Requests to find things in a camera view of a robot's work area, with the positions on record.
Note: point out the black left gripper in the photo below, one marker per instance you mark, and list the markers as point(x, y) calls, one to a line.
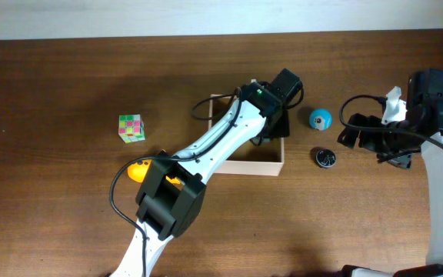
point(279, 125)

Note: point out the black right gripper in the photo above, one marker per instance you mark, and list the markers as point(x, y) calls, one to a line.
point(358, 132)

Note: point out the colourful puzzle cube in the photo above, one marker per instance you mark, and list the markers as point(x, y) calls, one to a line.
point(131, 128)

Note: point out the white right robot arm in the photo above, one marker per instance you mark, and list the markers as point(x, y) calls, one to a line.
point(428, 132)

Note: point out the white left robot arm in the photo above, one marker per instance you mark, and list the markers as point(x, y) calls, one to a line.
point(171, 195)

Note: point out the black round clock disc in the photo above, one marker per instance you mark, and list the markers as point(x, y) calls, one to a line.
point(325, 158)

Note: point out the blue penguin ball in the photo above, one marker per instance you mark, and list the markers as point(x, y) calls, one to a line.
point(320, 119)

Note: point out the beige cardboard box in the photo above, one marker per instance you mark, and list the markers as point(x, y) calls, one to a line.
point(235, 154)

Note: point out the yellow plastic toy animal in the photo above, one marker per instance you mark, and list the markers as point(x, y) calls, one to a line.
point(138, 171)

